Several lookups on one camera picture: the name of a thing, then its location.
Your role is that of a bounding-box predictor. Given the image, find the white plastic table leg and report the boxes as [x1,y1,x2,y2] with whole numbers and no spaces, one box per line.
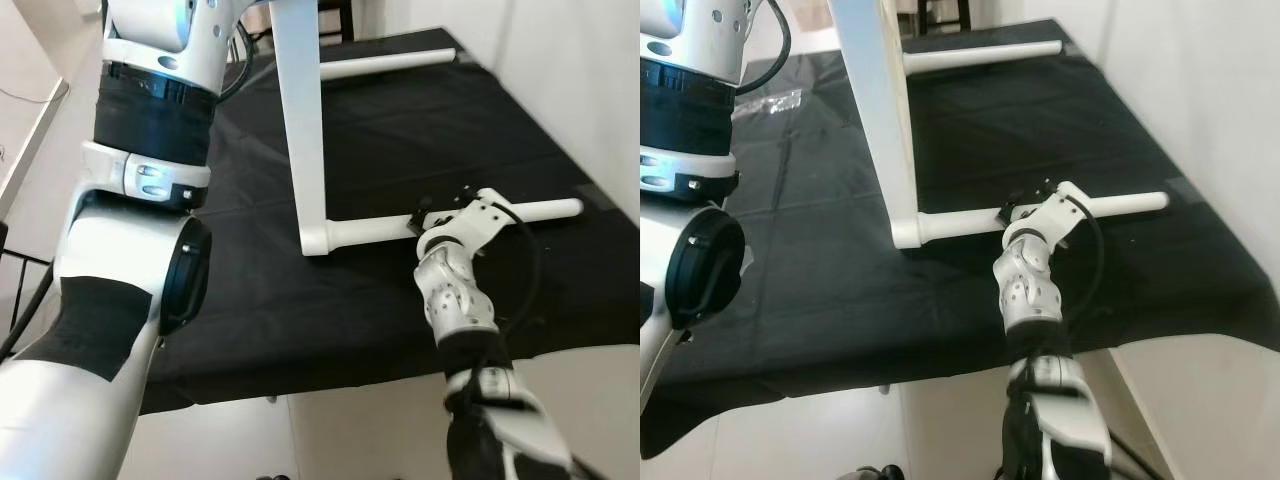
[918,190,1171,246]
[318,48,459,83]
[325,197,584,251]
[903,40,1064,74]

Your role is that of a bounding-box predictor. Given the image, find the black tablecloth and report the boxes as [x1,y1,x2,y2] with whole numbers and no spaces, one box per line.
[640,18,1280,461]
[135,28,641,416]

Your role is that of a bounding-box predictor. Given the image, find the black stool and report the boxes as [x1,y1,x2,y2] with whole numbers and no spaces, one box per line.
[900,0,976,36]
[320,0,356,41]

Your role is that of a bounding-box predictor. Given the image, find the small clear tape patch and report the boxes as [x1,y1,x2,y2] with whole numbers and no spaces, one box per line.
[735,88,806,121]

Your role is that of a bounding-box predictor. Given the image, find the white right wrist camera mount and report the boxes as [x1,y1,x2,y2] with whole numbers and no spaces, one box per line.
[1000,180,1091,241]
[415,188,526,241]

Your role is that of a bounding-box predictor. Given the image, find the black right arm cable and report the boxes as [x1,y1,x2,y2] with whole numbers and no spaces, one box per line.
[495,215,546,341]
[1060,195,1106,331]

